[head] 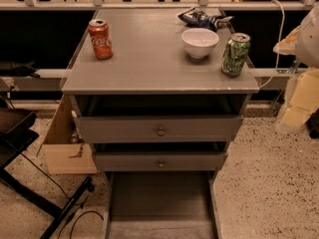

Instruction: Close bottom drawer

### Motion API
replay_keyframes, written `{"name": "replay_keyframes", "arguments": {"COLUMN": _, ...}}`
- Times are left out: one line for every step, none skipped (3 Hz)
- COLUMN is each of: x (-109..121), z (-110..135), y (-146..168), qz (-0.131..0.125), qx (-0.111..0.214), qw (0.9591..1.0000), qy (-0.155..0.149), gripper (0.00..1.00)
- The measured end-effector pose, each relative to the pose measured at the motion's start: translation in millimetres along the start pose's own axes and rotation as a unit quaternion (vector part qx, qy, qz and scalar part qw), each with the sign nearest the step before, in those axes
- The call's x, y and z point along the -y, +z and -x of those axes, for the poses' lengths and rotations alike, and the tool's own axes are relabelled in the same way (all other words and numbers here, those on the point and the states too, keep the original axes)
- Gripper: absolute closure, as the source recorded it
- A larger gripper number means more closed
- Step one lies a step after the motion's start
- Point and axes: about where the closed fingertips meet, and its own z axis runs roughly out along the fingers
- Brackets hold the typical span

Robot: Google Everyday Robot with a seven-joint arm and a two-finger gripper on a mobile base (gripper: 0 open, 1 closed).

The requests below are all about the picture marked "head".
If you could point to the grey drawer cabinet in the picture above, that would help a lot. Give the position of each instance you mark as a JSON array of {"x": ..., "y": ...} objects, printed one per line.
[{"x": 218, "y": 104}]

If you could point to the grey drawer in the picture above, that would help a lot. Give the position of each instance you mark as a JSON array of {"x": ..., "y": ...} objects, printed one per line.
[
  {"x": 161, "y": 205},
  {"x": 158, "y": 128},
  {"x": 160, "y": 156}
]

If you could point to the green soda can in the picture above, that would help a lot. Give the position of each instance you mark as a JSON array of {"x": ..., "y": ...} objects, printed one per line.
[{"x": 235, "y": 54}]

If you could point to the orange coca-cola can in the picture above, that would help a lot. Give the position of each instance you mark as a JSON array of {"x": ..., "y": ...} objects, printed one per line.
[{"x": 101, "y": 42}]

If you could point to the blue chip bag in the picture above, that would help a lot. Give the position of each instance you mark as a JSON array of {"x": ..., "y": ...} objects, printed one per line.
[{"x": 196, "y": 18}]

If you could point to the black bag on rail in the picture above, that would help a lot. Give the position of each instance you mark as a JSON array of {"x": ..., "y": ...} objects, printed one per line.
[{"x": 16, "y": 69}]

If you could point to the cardboard box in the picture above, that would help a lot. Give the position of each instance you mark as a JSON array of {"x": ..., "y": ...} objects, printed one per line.
[{"x": 64, "y": 150}]

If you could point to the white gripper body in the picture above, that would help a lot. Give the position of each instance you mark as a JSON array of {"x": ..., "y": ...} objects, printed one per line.
[{"x": 309, "y": 40}]

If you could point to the grey middle drawer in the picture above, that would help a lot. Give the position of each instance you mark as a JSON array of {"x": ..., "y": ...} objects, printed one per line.
[{"x": 160, "y": 156}]

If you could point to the metal railing frame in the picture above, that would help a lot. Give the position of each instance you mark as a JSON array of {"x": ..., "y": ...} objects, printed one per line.
[{"x": 159, "y": 4}]

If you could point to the grey top drawer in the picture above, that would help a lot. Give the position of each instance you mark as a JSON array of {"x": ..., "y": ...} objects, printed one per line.
[{"x": 158, "y": 128}]

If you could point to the grey bottom drawer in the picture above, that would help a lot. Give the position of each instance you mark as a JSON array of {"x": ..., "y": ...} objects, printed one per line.
[{"x": 161, "y": 205}]

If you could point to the white ceramic bowl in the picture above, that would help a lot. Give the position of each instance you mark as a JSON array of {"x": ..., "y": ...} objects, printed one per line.
[{"x": 199, "y": 42}]

